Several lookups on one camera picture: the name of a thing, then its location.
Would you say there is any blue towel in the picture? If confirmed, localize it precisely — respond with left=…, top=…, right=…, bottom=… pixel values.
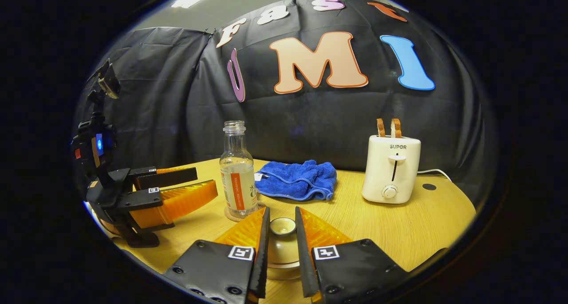
left=254, top=160, right=337, bottom=201

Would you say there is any clear glass water bottle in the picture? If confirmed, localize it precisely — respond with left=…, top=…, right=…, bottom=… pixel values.
left=220, top=121, right=259, bottom=219

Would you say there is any white toaster cable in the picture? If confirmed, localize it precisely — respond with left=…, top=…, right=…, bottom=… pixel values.
left=417, top=169, right=453, bottom=182

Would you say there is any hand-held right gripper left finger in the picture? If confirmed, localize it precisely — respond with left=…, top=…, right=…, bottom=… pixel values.
left=162, top=206, right=272, bottom=304

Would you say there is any white teacup lid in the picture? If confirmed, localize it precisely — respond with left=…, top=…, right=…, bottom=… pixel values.
left=266, top=218, right=299, bottom=265

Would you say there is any white teacup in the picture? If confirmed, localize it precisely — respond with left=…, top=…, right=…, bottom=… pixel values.
left=265, top=261, right=303, bottom=281

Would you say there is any round cork coaster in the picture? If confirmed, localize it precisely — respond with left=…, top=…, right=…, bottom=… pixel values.
left=224, top=204, right=267, bottom=222

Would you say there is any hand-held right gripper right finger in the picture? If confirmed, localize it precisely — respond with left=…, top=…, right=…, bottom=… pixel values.
left=295, top=206, right=409, bottom=304

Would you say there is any black backdrop cloth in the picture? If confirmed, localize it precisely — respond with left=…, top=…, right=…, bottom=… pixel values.
left=73, top=0, right=500, bottom=207

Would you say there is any white toaster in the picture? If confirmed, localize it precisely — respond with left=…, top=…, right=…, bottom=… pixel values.
left=362, top=134, right=422, bottom=204

